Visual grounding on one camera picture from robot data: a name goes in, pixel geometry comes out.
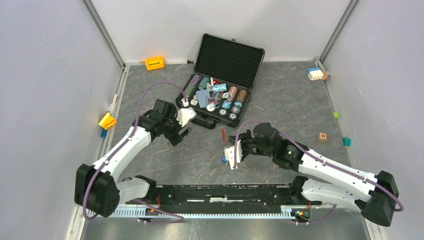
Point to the yellow toy block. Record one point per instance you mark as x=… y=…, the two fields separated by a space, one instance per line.
x=154 y=63

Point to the purple poker chip stack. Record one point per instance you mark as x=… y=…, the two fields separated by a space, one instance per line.
x=192 y=86

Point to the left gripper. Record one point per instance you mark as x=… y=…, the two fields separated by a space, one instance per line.
x=175 y=138

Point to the teal small cube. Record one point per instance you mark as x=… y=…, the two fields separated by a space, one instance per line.
x=346 y=142

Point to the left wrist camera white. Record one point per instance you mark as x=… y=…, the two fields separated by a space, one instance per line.
x=185 y=114

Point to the wooden letter cube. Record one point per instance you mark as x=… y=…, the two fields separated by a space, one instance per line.
x=322 y=137

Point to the yellow orange block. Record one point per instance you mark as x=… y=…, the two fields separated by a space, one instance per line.
x=107 y=121

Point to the small blue block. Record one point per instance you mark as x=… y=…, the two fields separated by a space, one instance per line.
x=104 y=133

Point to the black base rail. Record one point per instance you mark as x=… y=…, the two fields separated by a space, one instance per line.
x=225 y=198

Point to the red keyring with key bunch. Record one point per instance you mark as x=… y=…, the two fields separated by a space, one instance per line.
x=224 y=140

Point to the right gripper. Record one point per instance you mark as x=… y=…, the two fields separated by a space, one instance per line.
x=242 y=138

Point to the black poker chip case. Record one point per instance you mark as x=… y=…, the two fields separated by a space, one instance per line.
x=228 y=62

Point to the blue patterned card deck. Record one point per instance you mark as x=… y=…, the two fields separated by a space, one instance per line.
x=203 y=97

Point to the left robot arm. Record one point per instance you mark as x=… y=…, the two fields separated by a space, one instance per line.
x=97 y=187

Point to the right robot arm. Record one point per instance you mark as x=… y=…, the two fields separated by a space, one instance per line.
x=320 y=179

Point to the green poker chip stack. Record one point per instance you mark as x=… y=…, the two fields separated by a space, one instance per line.
x=204 y=83

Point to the light blue chip stack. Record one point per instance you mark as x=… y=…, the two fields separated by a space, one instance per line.
x=218 y=88

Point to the white blue brick stack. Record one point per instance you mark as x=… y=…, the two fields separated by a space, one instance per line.
x=316 y=74

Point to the clear dealer button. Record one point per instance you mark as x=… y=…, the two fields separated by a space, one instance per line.
x=216 y=99

